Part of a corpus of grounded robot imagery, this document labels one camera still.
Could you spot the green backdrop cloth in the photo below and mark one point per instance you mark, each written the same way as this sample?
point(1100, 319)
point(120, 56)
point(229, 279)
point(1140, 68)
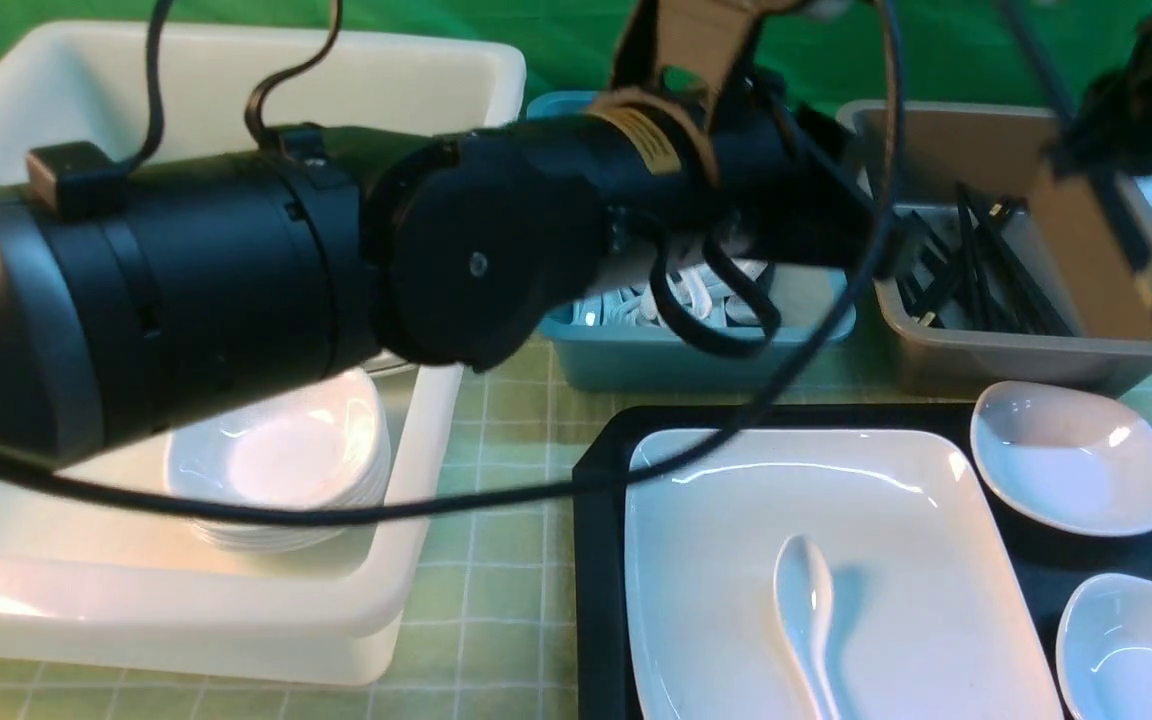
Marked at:
point(953, 51)

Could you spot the pile of white spoons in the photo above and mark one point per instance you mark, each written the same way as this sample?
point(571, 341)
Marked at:
point(623, 305)

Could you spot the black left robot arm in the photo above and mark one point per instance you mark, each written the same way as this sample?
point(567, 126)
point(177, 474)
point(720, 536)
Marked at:
point(134, 304)

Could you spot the large white plastic tub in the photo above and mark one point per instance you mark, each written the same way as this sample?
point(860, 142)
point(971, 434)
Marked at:
point(81, 585)

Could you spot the stack of small white bowls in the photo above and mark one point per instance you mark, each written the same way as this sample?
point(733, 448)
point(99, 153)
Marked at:
point(321, 446)

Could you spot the brown plastic bin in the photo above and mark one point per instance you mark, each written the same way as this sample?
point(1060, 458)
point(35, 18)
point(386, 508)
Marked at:
point(1065, 243)

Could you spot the blue plastic bin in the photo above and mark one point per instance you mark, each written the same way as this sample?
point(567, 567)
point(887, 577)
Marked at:
point(802, 294)

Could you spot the pile of black chopsticks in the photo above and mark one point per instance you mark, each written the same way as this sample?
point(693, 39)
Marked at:
point(966, 275)

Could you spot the black serving tray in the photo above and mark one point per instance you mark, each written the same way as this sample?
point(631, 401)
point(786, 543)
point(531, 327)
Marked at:
point(1049, 564)

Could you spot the large white rice plate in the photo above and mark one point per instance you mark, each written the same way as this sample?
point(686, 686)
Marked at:
point(929, 621)

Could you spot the white soup spoon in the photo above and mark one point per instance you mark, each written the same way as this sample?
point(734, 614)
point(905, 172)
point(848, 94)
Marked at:
point(804, 595)

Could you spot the small white bowl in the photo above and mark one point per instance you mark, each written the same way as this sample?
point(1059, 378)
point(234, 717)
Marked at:
point(1068, 459)
point(1104, 648)

